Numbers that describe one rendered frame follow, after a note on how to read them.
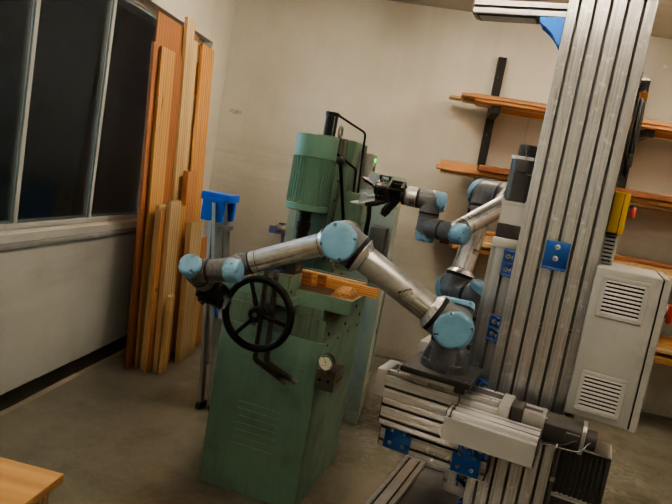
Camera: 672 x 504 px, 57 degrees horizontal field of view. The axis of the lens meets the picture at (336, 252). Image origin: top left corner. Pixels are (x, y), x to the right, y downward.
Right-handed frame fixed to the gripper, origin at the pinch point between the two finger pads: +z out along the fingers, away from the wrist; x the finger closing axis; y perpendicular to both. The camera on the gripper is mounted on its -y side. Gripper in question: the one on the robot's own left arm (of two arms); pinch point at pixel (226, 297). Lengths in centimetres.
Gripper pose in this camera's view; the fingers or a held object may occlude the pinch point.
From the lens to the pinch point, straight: 228.3
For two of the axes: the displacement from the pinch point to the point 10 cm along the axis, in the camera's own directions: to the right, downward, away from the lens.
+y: -3.0, 8.8, -3.7
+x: 9.4, 2.0, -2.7
